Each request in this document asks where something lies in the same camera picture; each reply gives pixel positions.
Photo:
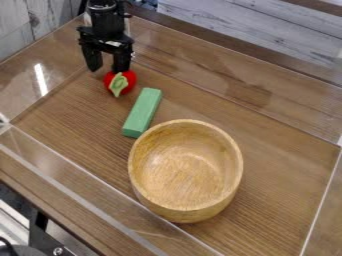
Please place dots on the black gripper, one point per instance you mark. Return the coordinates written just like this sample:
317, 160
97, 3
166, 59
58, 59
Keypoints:
105, 34

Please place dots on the red plush strawberry toy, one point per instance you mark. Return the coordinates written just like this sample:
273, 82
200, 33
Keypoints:
119, 83

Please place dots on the green rectangular block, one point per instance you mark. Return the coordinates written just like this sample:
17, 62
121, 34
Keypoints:
142, 112

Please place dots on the wooden bowl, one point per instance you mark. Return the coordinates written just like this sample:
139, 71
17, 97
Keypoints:
186, 170

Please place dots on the clear acrylic front wall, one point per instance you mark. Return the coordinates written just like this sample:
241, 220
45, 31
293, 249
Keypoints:
109, 220

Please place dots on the black metal table leg bracket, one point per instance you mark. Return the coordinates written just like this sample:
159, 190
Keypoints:
41, 240

